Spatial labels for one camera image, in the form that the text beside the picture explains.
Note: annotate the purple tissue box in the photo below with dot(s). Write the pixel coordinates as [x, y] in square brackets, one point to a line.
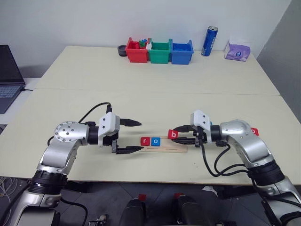
[236, 51]

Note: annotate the blue letter o block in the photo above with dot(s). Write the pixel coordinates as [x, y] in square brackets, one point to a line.
[155, 141]

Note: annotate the blue toy brick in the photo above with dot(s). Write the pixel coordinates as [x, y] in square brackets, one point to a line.
[144, 40]

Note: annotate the white crumpled scrap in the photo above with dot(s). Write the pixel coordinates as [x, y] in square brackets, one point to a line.
[209, 189]

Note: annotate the dark grey laptop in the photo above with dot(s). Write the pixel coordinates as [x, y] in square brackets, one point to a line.
[9, 77]

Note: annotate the wooden letter tray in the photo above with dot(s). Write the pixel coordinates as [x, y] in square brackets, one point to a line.
[169, 149]

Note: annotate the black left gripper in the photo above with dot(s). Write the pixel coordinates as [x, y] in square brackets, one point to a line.
[108, 140]

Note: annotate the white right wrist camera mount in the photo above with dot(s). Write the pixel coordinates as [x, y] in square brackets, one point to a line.
[200, 117]

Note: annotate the red toy brick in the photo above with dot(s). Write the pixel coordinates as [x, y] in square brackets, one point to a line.
[149, 40]

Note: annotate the red letter o block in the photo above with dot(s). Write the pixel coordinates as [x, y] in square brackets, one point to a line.
[255, 131]

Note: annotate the blue plastic bin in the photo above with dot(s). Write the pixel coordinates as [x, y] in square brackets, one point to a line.
[180, 56]

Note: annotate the blue drink can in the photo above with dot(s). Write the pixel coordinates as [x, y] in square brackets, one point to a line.
[208, 42]

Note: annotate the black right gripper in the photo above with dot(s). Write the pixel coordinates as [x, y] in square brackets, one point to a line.
[200, 136]

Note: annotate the green plastic bin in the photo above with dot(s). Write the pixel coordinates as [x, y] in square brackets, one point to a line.
[159, 56]

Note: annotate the red plastic bin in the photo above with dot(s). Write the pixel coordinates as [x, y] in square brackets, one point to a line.
[137, 55]

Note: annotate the dark rounded shape red cap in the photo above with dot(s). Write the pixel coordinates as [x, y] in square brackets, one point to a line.
[132, 212]
[188, 209]

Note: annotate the green toy brick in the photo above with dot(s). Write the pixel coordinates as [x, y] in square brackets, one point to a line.
[142, 44]

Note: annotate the red letter b block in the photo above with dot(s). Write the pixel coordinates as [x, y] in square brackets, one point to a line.
[173, 134]

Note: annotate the red letter r block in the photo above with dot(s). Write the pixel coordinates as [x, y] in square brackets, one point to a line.
[145, 141]

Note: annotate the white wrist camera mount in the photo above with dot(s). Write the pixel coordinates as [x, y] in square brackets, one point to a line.
[200, 117]
[107, 122]

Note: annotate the black round bowl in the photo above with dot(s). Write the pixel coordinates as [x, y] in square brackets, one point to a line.
[121, 50]

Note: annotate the white toy piece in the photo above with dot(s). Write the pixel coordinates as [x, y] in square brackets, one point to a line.
[148, 46]

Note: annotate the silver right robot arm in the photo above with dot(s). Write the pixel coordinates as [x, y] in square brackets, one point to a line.
[244, 141]

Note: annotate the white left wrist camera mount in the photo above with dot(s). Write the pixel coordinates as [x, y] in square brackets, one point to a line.
[107, 122]

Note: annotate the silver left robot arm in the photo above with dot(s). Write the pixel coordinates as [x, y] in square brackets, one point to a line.
[68, 134]

